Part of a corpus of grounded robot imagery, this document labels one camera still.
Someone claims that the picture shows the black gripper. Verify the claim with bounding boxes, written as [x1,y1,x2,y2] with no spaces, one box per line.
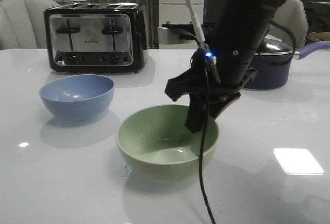
[164,51,257,133]

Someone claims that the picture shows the green bowl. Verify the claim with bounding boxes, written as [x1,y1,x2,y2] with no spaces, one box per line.
[116,105,203,183]

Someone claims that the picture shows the blue bowl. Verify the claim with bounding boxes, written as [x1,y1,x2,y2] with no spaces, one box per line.
[39,74,114,121]

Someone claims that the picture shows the dark blue saucepan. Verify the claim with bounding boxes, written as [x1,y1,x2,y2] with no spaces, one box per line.
[244,41,329,90]

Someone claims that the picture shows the white refrigerator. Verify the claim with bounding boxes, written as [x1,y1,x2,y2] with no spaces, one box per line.
[157,0,204,50]

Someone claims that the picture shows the glass pot lid blue knob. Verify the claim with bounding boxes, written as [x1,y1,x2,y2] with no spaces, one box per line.
[255,26,293,56]

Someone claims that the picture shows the beige chair right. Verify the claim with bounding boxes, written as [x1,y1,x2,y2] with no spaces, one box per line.
[273,0,308,48]

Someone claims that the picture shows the beige chair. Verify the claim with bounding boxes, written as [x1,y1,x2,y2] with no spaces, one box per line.
[1,0,59,50]
[273,0,308,48]

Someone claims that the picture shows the black chrome four-slot toaster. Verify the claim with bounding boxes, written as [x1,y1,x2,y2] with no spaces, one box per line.
[44,2,149,73]

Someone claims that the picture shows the beige chair left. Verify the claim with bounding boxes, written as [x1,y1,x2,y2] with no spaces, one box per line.
[1,0,59,50]

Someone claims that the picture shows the white cable with plug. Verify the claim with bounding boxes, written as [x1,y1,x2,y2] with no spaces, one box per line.
[181,0,206,43]

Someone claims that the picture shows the black cable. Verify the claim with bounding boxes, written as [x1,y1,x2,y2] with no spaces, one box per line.
[198,53,217,224]

